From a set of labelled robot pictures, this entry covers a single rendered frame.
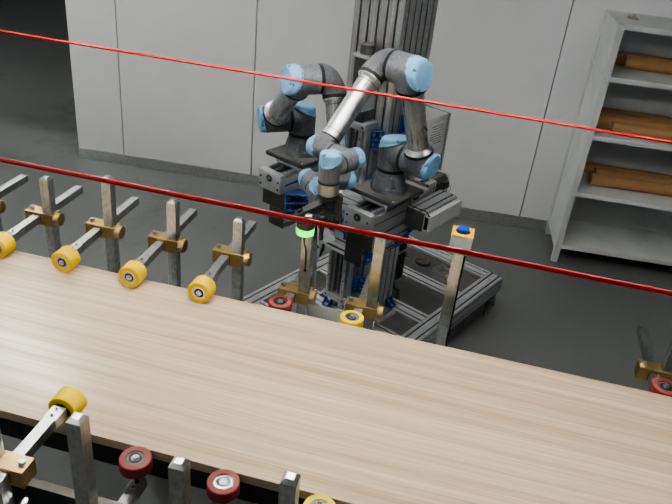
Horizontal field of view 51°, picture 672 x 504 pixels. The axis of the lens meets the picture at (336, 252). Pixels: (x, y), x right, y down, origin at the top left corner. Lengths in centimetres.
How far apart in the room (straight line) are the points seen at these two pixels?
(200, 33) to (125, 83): 71
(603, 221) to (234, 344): 360
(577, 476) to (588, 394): 36
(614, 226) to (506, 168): 87
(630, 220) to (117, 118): 379
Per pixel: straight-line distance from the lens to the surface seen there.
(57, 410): 193
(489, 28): 480
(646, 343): 269
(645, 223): 537
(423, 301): 377
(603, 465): 206
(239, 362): 213
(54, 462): 211
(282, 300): 238
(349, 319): 233
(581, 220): 528
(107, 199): 265
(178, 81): 527
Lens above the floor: 224
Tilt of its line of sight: 30 degrees down
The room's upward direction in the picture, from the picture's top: 6 degrees clockwise
